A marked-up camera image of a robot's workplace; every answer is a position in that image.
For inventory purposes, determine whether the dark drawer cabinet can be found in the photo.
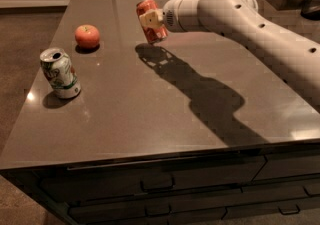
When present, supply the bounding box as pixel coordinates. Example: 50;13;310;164
1;143;320;225

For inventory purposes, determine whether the red coke can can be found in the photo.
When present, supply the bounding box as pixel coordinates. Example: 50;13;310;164
136;0;167;44

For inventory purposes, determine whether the red apple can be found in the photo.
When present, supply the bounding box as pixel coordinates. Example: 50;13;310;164
75;24;100;49

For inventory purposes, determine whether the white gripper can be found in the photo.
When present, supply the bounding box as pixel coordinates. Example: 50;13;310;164
139;0;204;32

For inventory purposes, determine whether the green white soda can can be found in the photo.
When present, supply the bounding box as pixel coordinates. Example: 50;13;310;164
40;47;81;99

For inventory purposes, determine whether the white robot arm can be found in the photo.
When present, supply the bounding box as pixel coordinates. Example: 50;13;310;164
139;0;320;111

